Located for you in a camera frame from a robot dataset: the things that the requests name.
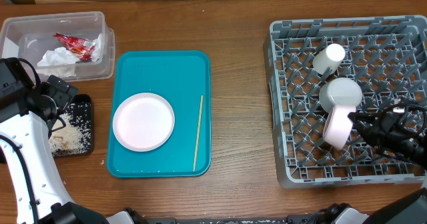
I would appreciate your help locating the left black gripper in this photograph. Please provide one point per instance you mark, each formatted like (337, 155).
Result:
(62, 91)

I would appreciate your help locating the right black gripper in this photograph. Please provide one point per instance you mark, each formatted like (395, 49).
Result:
(377, 131)

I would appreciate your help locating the small pink saucer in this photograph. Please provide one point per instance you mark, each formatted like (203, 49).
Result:
(338, 126)

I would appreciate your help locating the white napkin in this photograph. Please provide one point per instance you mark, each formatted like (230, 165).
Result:
(59, 62)

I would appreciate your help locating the grey bowl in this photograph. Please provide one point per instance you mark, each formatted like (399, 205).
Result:
(340, 91)

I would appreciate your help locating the red snack wrapper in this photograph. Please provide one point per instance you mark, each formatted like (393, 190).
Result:
(84, 49)

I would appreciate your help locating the white cup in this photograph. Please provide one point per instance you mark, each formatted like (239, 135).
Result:
(330, 57)

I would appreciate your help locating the large pink plate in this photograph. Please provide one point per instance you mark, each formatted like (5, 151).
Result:
(143, 122)

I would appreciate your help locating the wooden chopstick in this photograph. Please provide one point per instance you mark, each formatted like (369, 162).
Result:
(198, 133)

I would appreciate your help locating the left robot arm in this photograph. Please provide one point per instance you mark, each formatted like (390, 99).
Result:
(42, 196)

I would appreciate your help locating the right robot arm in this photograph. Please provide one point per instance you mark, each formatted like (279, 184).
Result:
(409, 209)

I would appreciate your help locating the clear plastic waste bin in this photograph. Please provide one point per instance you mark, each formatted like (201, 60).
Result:
(30, 37)

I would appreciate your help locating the grey dishwasher rack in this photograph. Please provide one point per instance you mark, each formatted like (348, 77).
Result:
(386, 56)

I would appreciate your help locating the black rectangular tray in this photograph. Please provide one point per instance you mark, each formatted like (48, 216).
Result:
(38, 126)

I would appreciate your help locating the spilled rice pile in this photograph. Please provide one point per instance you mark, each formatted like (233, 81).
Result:
(75, 137)

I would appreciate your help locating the teal serving tray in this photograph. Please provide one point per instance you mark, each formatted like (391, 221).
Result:
(181, 77)

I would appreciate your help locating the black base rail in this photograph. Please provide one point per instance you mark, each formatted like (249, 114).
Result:
(290, 219)

